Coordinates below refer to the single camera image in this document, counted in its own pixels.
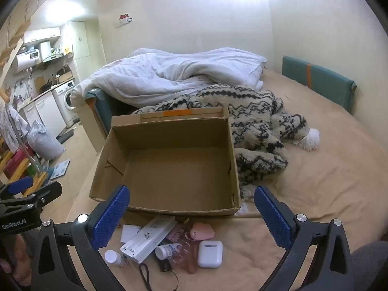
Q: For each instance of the long white box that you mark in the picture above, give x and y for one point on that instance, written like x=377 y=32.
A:
x=148 y=238

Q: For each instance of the person's grey trousers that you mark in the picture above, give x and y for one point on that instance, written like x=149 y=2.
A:
x=368 y=263

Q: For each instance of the beige black patterned blanket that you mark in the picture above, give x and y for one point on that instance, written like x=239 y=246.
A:
x=257 y=118

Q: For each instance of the white tall cabinet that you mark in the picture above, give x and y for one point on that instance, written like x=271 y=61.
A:
x=80 y=48

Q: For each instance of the teal cushion with orange stripe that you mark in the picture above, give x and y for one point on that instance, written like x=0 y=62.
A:
x=321 y=81

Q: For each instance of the small cardboard box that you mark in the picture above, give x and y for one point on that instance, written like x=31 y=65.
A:
x=64 y=77

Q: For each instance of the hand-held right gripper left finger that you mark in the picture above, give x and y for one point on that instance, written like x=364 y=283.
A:
x=110 y=218

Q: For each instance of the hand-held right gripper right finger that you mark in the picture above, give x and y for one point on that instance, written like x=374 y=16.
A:
x=272 y=218

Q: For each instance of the bathroom scale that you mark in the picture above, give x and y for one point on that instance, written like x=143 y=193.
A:
x=59 y=169

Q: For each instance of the wall-mounted white holder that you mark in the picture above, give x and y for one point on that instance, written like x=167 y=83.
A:
x=124 y=20

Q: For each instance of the pink transparent massage comb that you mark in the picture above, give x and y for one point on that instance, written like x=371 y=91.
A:
x=188 y=254

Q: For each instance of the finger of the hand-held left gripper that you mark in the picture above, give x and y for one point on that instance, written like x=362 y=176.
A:
x=45 y=194
x=19 y=185

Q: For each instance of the white earbud case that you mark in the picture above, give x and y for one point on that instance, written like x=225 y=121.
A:
x=209 y=254

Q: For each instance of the white cylindrical appliance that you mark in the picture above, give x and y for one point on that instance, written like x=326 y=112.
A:
x=45 y=50

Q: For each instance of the pink cloud-shaped case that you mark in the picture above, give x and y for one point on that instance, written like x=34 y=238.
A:
x=202 y=232

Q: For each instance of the pink patterned packet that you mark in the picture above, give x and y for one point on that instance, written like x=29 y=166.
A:
x=175 y=233

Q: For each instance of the white hanging cloth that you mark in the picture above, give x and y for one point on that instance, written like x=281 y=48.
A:
x=13 y=124

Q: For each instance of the white wall cabinet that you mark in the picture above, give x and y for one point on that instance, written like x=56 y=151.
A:
x=42 y=35

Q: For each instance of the dark floor mat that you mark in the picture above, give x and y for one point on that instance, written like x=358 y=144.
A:
x=65 y=135

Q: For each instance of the white duvet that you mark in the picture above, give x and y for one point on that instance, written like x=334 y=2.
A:
x=169 y=72

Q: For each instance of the white base cabinet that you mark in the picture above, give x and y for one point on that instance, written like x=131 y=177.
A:
x=45 y=112

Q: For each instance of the small white pill bottle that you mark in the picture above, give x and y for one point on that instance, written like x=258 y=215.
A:
x=112 y=257

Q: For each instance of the white washing machine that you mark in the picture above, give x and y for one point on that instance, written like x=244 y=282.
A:
x=65 y=97

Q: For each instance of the wooden rack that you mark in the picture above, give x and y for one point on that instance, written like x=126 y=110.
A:
x=39 y=178

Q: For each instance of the bed with beige sheet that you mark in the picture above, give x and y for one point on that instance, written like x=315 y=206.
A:
x=318 y=172

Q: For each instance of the small white tube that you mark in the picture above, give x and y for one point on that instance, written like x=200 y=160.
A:
x=165 y=251

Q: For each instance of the white square block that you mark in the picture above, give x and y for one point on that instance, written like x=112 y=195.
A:
x=129 y=232

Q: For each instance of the white plastic bag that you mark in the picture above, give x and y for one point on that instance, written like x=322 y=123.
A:
x=45 y=145

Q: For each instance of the wooden staircase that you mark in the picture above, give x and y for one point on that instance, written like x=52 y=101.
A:
x=12 y=51

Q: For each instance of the white water heater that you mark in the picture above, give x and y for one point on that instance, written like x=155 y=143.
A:
x=27 y=62

